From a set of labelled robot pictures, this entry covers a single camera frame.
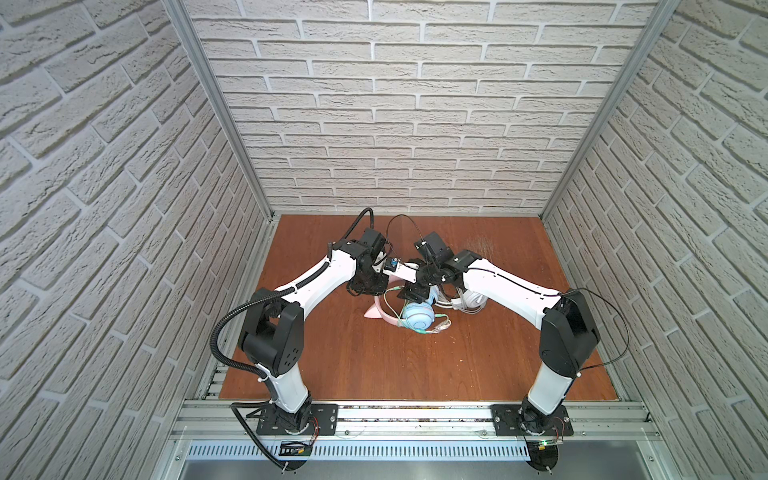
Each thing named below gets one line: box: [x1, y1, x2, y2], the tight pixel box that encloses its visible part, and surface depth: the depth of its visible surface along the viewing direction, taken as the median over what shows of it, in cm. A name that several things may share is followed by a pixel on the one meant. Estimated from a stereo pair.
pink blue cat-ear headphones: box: [364, 279, 440, 331], surface depth 79 cm
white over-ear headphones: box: [434, 288, 488, 315], surface depth 92 cm
